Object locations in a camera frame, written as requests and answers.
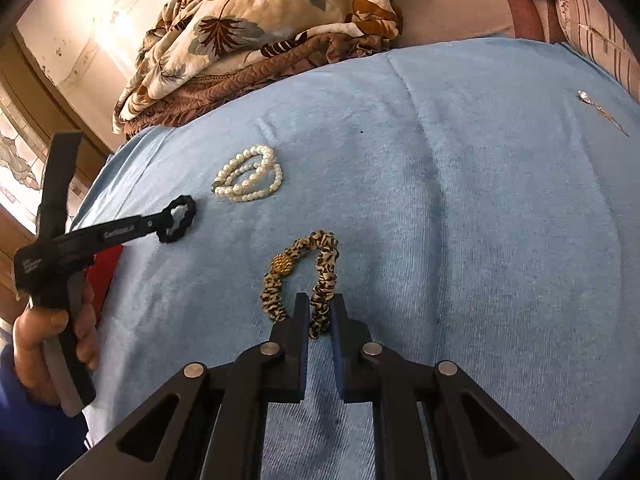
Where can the person's left hand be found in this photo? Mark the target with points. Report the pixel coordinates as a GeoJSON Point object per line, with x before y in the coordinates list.
{"type": "Point", "coordinates": [30, 340]}

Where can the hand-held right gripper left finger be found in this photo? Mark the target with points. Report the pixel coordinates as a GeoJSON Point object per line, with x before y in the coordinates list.
{"type": "Point", "coordinates": [295, 330]}

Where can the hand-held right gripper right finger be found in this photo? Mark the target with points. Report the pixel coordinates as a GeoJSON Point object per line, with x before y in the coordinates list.
{"type": "Point", "coordinates": [345, 340]}

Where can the brown quilted blanket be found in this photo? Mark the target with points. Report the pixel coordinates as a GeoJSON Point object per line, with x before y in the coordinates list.
{"type": "Point", "coordinates": [210, 95]}

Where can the floral leaf print blanket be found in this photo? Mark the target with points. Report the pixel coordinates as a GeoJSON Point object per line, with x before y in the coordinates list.
{"type": "Point", "coordinates": [225, 25]}

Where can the black satin scrunchie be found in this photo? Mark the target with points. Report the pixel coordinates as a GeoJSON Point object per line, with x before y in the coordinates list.
{"type": "Point", "coordinates": [165, 236]}

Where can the blue cloth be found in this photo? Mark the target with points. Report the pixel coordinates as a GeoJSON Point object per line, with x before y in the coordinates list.
{"type": "Point", "coordinates": [475, 260]}

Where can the leopard print scrunchie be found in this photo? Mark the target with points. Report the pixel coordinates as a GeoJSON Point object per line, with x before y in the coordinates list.
{"type": "Point", "coordinates": [327, 270]}

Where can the red box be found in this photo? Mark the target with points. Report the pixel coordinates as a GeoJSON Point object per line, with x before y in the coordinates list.
{"type": "Point", "coordinates": [107, 270]}

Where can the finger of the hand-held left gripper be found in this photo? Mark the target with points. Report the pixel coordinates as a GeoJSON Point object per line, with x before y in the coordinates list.
{"type": "Point", "coordinates": [152, 220]}

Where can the person's left forearm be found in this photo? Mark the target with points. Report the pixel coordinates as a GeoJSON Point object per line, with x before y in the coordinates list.
{"type": "Point", "coordinates": [30, 435]}

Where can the pink bed sheet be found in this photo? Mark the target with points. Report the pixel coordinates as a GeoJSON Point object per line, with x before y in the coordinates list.
{"type": "Point", "coordinates": [450, 10]}

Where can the wooden window frame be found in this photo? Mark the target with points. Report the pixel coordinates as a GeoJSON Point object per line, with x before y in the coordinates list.
{"type": "Point", "coordinates": [30, 100]}

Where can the striped pillow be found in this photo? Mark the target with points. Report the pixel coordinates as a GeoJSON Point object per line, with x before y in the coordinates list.
{"type": "Point", "coordinates": [600, 25]}

